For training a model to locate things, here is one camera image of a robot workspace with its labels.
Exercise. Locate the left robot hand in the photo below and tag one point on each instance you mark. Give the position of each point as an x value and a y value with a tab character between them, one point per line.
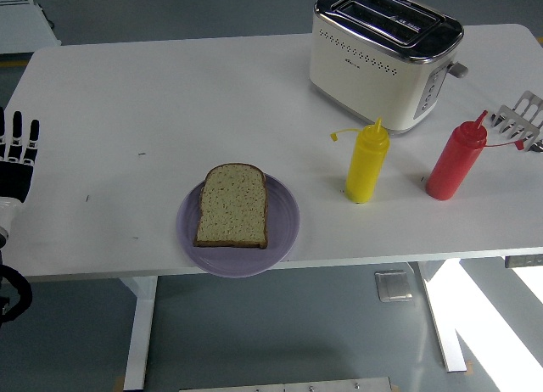
15	180

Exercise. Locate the bread slice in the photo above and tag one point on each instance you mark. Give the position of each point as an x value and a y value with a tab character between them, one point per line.
233	205

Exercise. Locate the purple round plate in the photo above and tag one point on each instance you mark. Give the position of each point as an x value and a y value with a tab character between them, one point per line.
280	222

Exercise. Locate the cream two-slot toaster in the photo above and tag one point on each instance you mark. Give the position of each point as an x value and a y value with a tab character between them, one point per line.
365	78

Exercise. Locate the white cabinet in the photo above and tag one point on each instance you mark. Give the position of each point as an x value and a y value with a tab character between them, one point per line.
25	23

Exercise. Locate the white table leg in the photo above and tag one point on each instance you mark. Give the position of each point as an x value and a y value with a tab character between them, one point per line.
140	332
441	324

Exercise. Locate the yellow squeeze bottle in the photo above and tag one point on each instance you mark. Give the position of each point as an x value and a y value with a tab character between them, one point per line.
365	167

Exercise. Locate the metal floor socket cover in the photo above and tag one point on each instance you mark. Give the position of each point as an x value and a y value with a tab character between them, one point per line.
393	287

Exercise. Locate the red squeeze bottle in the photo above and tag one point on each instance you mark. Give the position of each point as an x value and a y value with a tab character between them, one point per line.
454	163

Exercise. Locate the metal toast rack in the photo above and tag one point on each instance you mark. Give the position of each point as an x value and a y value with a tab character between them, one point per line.
519	120

